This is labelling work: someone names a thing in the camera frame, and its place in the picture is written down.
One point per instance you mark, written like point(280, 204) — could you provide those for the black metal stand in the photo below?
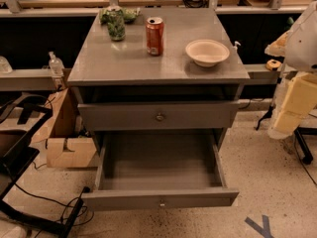
point(16, 155)

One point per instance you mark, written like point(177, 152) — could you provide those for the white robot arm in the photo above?
point(295, 98)

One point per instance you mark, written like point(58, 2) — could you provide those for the reacher grabber tool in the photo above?
point(266, 116)

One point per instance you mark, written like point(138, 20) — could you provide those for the clear sanitizer bottle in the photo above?
point(56, 64)

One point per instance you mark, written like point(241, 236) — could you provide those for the grey top drawer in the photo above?
point(158, 116)

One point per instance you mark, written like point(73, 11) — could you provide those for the small white pump bottle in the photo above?
point(236, 46)

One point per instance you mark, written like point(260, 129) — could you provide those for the orange soda can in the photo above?
point(154, 33)

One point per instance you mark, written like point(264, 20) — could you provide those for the green soda can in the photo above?
point(115, 23)

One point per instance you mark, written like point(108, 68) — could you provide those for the grey drawer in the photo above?
point(158, 116)
point(159, 169)

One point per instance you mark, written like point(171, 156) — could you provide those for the cardboard box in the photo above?
point(64, 147)

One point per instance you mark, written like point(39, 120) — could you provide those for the white paper bowl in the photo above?
point(207, 53)

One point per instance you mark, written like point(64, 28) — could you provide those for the grey drawer cabinet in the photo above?
point(124, 72)

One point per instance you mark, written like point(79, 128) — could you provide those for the black chair base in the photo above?
point(299, 133)

